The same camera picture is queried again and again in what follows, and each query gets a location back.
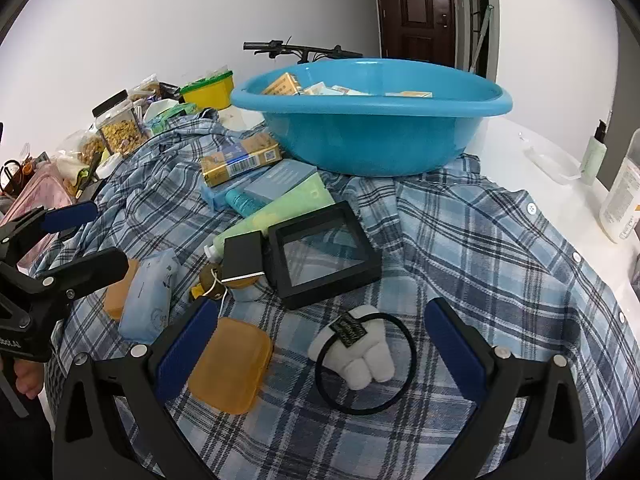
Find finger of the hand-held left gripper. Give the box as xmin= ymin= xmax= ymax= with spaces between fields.
xmin=0 ymin=201 xmax=99 ymax=261
xmin=20 ymin=247 xmax=130 ymax=306

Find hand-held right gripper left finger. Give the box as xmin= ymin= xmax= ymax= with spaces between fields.
xmin=52 ymin=297 xmax=221 ymax=480

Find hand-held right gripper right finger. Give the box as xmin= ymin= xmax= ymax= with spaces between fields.
xmin=424 ymin=297 xmax=588 ymax=480

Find light blue tissue pack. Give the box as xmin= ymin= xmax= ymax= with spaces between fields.
xmin=117 ymin=249 xmax=179 ymax=346

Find gold and blue carton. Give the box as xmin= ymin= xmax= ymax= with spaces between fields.
xmin=200 ymin=132 xmax=282 ymax=188

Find blue plastic basin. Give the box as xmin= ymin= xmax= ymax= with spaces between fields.
xmin=230 ymin=58 xmax=513 ymax=177

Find person's left hand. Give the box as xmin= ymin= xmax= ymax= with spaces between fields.
xmin=12 ymin=359 xmax=45 ymax=400

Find pink bag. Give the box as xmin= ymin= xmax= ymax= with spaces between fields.
xmin=0 ymin=162 xmax=76 ymax=281

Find scissors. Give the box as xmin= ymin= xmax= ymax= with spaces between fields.
xmin=0 ymin=159 xmax=36 ymax=193

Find clear bag of nuts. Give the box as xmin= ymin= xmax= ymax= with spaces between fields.
xmin=57 ymin=127 xmax=108 ymax=166

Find blue plaid shirt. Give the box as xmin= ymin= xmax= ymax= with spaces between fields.
xmin=30 ymin=110 xmax=631 ymax=480

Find clear cereal jar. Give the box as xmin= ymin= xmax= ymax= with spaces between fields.
xmin=92 ymin=90 xmax=151 ymax=157

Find white plush toy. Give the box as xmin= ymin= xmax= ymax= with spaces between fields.
xmin=307 ymin=304 xmax=396 ymax=391

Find small black box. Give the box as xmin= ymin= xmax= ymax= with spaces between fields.
xmin=221 ymin=230 xmax=266 ymax=283

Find green leaf-print pack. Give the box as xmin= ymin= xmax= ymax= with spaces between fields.
xmin=145 ymin=101 xmax=201 ymax=133

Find light blue flat box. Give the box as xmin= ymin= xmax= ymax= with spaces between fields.
xmin=201 ymin=165 xmax=273 ymax=212

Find clear snack bag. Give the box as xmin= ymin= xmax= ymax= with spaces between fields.
xmin=127 ymin=74 xmax=181 ymax=103

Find teal tube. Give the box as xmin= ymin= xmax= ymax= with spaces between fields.
xmin=225 ymin=187 xmax=273 ymax=218

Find light green tube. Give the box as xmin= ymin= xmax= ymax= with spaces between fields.
xmin=204 ymin=172 xmax=337 ymax=263

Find yellow bucket with green rim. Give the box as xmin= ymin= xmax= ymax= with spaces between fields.
xmin=179 ymin=70 xmax=235 ymax=111

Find grey-blue box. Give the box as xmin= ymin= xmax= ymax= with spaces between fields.
xmin=243 ymin=159 xmax=319 ymax=206

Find clear plastic tray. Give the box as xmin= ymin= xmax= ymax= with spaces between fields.
xmin=522 ymin=142 xmax=583 ymax=181

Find white lotion bottle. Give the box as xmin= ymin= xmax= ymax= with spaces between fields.
xmin=599 ymin=128 xmax=640 ymax=245

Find pale green pump bottle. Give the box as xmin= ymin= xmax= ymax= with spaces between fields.
xmin=580 ymin=119 xmax=608 ymax=186

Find small yellow box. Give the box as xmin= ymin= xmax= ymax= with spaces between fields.
xmin=261 ymin=72 xmax=305 ymax=97

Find black bicycle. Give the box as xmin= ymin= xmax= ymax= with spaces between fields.
xmin=243 ymin=40 xmax=363 ymax=65

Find white flat box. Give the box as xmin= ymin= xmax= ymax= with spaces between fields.
xmin=300 ymin=82 xmax=371 ymax=97

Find dark brown door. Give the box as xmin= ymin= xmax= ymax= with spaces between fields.
xmin=372 ymin=0 xmax=458 ymax=68

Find brown keychain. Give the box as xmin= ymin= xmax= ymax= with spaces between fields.
xmin=190 ymin=260 xmax=231 ymax=301

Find black hair tie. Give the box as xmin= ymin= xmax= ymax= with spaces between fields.
xmin=315 ymin=311 xmax=417 ymax=416

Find black square display frame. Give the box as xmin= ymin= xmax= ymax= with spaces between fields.
xmin=267 ymin=201 xmax=383 ymax=311

